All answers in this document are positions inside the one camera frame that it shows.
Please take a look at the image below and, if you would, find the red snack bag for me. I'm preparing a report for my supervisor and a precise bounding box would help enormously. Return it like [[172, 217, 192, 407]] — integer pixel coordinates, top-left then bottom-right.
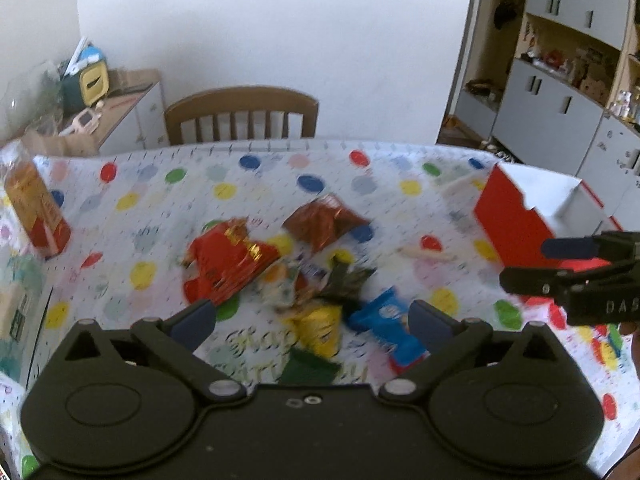
[[182, 217, 281, 306]]

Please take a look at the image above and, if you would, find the clear plastic bag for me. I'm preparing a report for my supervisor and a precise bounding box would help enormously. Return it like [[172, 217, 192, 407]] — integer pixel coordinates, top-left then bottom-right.
[[0, 60, 66, 141]]

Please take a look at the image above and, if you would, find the black hat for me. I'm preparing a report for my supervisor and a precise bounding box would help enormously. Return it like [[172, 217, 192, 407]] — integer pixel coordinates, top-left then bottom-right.
[[492, 0, 521, 28]]

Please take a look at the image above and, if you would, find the dark green snack packet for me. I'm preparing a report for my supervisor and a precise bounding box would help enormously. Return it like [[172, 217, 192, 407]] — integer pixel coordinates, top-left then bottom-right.
[[320, 257, 378, 306]]

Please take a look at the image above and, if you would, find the yellow snack packet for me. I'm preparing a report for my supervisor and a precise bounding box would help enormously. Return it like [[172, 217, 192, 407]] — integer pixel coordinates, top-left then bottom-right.
[[282, 302, 346, 358]]

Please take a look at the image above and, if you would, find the orange bread bag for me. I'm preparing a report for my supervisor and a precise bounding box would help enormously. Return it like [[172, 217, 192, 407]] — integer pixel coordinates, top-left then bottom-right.
[[0, 140, 73, 260]]

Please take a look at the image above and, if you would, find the grey wall cabinet unit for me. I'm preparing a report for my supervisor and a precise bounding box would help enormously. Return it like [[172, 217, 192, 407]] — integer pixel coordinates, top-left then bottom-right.
[[437, 0, 640, 178]]

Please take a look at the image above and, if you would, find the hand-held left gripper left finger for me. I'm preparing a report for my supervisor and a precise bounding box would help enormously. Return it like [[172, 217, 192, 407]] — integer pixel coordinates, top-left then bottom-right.
[[55, 299, 248, 403]]

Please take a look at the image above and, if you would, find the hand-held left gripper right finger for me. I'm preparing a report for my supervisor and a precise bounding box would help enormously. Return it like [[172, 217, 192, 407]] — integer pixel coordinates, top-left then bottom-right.
[[380, 299, 568, 403]]

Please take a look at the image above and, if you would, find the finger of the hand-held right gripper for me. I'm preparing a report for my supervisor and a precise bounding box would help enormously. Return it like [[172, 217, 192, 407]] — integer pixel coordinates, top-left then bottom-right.
[[541, 231, 640, 263], [499, 266, 601, 307]]

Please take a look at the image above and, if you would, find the teal tissue box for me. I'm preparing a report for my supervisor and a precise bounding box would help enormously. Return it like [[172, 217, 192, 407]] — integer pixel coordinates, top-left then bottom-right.
[[60, 45, 111, 113]]

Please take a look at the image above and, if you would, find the red cardboard box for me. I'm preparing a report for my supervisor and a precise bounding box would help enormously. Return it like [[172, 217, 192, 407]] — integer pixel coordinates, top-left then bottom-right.
[[472, 162, 623, 273]]

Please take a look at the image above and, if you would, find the beige green packet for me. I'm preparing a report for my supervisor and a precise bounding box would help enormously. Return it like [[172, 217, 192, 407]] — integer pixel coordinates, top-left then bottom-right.
[[0, 255, 46, 351]]

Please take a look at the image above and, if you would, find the wooden top side cabinet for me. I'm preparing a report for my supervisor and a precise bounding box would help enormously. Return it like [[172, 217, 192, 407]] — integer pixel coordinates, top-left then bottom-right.
[[20, 69, 170, 157]]

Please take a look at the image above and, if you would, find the polka dot tablecloth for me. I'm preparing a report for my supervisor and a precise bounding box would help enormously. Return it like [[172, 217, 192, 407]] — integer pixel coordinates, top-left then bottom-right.
[[0, 140, 640, 480]]

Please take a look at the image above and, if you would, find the white handheld toy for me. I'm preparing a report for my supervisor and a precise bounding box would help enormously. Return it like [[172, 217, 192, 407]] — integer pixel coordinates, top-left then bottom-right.
[[59, 107, 103, 136]]

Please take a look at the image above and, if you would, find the brown chip bag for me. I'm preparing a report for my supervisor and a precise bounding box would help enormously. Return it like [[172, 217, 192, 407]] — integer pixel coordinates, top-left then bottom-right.
[[282, 195, 372, 256]]

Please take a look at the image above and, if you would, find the white wrapped stick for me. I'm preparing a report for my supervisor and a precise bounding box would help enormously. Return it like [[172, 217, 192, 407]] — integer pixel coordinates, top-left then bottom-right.
[[400, 245, 458, 263]]

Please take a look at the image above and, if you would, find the wooden chair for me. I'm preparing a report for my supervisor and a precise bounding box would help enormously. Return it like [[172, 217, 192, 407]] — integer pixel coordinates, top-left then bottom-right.
[[164, 86, 320, 147]]

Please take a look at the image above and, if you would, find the white orange snack packet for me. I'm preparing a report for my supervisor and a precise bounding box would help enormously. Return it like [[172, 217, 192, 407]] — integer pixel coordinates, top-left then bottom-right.
[[257, 255, 331, 311]]

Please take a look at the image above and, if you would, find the blue snack packet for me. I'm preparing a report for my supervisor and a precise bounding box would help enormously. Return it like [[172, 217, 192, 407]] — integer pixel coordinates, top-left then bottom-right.
[[348, 287, 431, 373]]

